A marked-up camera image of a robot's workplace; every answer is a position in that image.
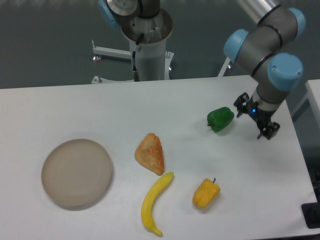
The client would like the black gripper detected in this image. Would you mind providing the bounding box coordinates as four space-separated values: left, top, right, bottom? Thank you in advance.
233 92 280 140

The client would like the green toy bell pepper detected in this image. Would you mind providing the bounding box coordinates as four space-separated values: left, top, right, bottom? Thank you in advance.
207 106 235 133

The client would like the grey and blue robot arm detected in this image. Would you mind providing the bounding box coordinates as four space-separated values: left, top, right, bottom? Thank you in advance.
98 0 306 139

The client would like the yellow toy bell pepper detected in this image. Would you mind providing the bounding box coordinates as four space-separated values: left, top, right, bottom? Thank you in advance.
192 178 221 209

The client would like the white side table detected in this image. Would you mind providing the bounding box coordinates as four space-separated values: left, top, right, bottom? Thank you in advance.
305 79 320 126

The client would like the black device at table edge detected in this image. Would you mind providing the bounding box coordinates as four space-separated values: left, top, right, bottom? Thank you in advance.
301 202 320 229

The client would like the orange toy bread slice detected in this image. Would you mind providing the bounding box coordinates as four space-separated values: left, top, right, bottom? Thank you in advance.
134 132 165 176

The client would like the yellow toy banana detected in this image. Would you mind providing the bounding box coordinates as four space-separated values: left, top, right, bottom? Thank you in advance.
140 172 175 237

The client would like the beige round plate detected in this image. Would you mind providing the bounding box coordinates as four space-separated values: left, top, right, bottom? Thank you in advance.
41 139 113 210

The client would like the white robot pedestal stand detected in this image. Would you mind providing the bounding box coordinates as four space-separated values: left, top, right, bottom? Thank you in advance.
92 9 174 82

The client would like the black cable on pedestal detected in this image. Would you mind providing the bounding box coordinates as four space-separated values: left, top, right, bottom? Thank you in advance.
131 32 145 82

